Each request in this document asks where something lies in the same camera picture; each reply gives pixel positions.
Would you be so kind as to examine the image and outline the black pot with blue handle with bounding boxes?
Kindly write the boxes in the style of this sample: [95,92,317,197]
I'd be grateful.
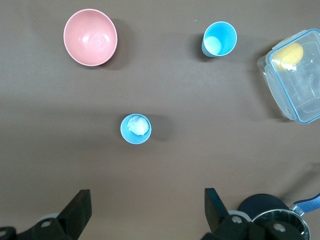
[236,191,320,240]

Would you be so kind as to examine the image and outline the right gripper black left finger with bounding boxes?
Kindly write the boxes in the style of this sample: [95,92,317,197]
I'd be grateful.
[14,189,92,240]

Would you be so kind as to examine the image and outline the glass pot lid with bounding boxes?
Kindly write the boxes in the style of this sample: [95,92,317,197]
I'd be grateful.
[251,209,311,240]

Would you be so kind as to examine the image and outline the pink bowl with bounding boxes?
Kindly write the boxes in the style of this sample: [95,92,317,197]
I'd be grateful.
[63,8,118,67]

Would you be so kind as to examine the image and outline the blue plastic cup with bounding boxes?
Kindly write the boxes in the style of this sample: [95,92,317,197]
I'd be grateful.
[119,113,153,145]
[201,21,238,59]

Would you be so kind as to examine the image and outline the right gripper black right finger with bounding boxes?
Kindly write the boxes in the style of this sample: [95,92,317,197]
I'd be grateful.
[200,187,302,240]

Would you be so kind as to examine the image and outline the clear plastic lidded container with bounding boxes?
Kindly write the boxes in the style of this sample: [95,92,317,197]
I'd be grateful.
[257,28,320,125]

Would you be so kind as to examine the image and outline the yellow round sponge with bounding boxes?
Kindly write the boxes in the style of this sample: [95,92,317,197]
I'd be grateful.
[271,42,305,71]

